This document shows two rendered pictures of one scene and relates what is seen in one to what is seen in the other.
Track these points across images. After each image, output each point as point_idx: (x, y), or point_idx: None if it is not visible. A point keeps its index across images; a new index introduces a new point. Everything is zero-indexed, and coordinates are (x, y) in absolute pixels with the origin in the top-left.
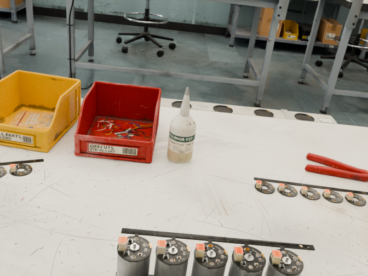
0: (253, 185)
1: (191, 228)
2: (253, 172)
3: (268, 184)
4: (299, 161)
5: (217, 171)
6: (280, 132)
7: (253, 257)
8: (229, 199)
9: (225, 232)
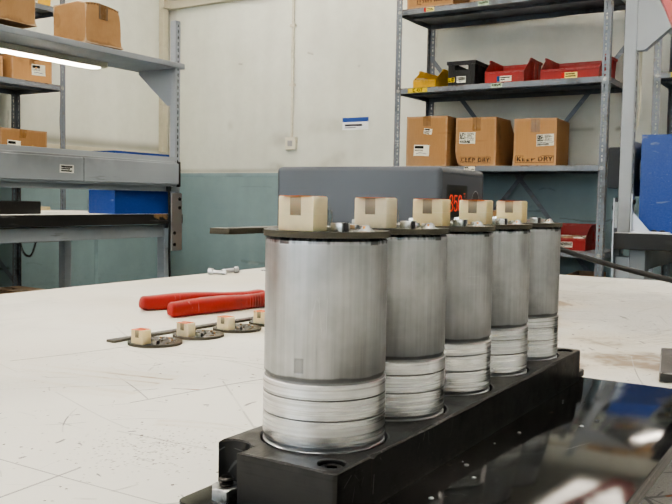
0: (129, 347)
1: (147, 412)
2: (91, 338)
3: (153, 338)
4: (137, 314)
5: (9, 355)
6: (28, 304)
7: (492, 220)
8: (127, 367)
9: (222, 391)
